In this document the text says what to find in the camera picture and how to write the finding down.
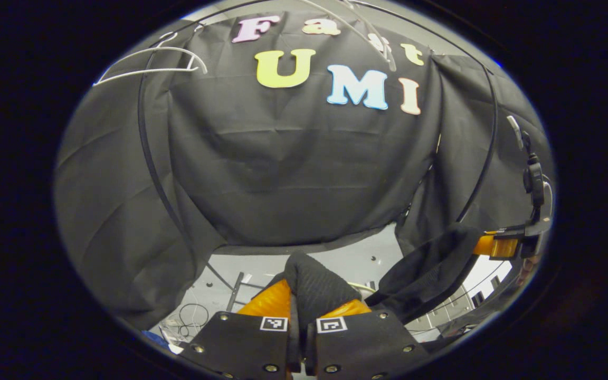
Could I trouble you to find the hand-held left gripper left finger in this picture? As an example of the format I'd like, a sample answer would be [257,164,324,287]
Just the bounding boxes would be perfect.
[177,279,301,380]

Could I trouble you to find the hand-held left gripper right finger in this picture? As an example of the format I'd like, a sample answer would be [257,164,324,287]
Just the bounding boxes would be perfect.
[304,298,431,380]

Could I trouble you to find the black knit jacket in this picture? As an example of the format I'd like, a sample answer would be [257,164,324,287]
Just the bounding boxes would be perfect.
[267,223,483,332]

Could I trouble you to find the white clothes hanger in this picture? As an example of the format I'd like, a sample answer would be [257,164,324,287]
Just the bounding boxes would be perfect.
[299,0,398,72]
[93,33,208,87]

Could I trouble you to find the black clothes rack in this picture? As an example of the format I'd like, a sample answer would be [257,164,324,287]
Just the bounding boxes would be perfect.
[136,0,500,313]

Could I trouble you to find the black backdrop cloth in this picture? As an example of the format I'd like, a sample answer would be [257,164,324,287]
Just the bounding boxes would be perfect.
[53,9,555,330]

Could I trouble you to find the tangled floor cables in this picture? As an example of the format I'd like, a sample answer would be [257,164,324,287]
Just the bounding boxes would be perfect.
[156,302,211,346]

